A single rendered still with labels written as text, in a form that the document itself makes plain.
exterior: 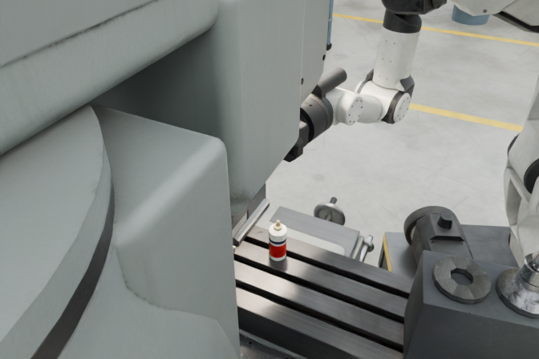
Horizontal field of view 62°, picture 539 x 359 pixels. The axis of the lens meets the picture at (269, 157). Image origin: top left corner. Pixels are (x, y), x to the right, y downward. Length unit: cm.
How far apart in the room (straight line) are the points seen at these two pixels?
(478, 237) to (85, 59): 157
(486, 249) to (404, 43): 83
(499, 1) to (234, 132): 69
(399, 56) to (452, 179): 186
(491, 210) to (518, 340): 197
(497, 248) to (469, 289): 91
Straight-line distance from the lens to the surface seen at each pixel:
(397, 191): 273
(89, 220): 22
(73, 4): 26
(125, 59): 30
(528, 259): 81
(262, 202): 116
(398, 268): 176
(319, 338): 94
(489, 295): 84
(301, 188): 265
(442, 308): 80
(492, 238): 174
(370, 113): 110
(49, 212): 22
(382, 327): 97
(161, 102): 46
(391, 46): 114
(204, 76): 41
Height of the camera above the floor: 170
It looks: 36 degrees down
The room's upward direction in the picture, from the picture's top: straight up
